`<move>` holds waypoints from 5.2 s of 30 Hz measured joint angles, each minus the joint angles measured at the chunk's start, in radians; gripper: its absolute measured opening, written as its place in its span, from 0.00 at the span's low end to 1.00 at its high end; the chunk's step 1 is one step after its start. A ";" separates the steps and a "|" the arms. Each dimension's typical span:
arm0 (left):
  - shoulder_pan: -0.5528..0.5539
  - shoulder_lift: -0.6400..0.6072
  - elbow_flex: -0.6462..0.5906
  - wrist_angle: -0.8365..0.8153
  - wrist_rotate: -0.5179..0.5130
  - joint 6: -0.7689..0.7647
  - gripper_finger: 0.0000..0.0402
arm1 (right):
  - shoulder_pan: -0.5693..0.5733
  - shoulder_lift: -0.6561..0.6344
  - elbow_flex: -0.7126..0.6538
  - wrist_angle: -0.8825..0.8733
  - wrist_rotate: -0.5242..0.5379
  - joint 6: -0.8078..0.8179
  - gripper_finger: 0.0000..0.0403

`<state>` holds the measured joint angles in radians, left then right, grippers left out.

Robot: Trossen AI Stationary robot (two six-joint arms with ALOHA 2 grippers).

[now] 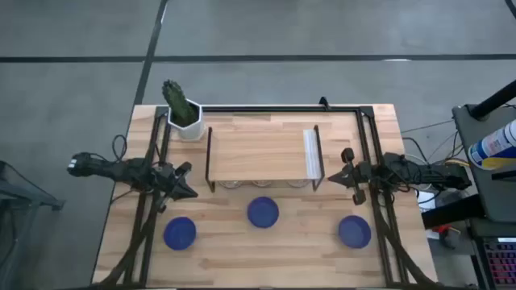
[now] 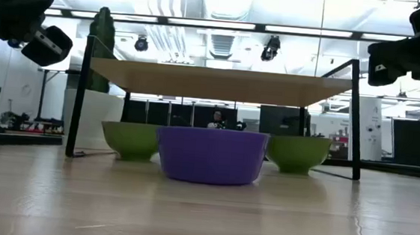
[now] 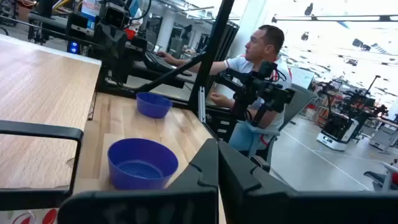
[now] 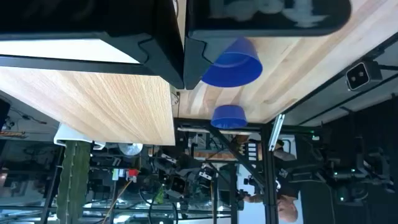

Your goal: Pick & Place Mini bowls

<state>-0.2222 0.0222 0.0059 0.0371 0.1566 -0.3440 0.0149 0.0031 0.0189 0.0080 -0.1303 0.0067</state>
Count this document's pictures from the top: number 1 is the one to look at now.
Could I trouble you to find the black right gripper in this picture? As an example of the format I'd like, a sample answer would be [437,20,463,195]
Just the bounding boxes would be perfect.
[327,147,382,207]

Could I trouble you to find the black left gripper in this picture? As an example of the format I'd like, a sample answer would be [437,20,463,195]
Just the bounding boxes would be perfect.
[152,160,199,213]

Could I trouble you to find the blue plastic mini bowl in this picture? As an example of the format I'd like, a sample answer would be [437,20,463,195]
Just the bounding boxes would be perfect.
[163,216,198,251]
[338,214,372,250]
[246,196,280,230]

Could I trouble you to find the white paper sheet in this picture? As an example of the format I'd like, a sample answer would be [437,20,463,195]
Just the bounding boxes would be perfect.
[417,190,437,213]

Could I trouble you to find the green cactus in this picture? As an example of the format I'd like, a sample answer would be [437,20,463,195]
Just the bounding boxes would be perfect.
[161,79,198,126]

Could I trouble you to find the black flat bar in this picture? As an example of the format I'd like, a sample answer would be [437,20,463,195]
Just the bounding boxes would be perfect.
[421,194,485,230]

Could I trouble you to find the red black hand tool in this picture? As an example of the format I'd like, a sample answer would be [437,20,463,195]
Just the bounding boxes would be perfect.
[432,224,461,250]

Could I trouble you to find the grey cart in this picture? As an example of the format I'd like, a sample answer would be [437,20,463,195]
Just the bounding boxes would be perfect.
[451,103,516,223]

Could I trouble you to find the white blue yellow spray can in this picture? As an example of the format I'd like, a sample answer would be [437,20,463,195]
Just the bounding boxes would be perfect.
[468,119,516,171]

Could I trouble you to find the grey metal stand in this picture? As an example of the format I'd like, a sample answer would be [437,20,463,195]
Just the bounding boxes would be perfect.
[0,159,65,290]

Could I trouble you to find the black pole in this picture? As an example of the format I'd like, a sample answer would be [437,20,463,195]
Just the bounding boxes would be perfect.
[469,79,516,121]

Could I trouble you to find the backlit keyboard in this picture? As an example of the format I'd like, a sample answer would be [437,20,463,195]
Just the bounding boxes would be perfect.
[481,237,516,288]

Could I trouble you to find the thin black floor cable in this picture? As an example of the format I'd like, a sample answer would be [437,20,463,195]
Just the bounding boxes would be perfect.
[401,119,455,135]

